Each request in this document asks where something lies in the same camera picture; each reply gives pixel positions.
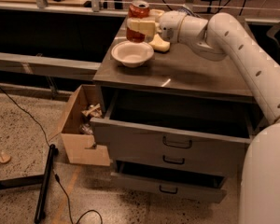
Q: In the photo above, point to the open top drawer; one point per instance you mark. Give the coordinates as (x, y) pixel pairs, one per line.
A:
(171, 131)

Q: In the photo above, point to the cardboard box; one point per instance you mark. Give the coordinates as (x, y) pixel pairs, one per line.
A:
(80, 148)

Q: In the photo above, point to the red coke can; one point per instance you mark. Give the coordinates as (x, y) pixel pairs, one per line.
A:
(137, 9)

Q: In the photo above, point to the blue chip bag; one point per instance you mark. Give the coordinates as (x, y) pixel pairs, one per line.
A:
(190, 12)

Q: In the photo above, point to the black table leg base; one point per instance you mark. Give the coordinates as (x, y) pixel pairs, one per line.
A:
(41, 180)

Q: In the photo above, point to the yellow sponge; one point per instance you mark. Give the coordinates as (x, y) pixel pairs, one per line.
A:
(158, 44)

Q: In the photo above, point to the grey metal rail beam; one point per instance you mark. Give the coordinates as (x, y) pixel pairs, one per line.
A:
(48, 67)

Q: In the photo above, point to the grey drawer cabinet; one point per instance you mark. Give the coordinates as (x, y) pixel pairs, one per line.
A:
(178, 72)

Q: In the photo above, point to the open drawer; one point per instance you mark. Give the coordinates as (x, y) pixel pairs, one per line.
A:
(171, 131)
(171, 182)

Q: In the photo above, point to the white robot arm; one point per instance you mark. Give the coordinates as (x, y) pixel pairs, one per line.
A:
(213, 39)

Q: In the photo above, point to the open bottom drawer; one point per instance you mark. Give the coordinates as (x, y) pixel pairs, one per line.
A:
(171, 182)

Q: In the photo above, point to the small wooden floor stand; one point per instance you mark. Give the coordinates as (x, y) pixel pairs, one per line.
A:
(4, 158)

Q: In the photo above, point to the white paper bowl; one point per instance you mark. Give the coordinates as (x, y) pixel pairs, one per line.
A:
(132, 54)

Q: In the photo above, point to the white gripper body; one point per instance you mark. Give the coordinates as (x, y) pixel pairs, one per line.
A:
(169, 25)

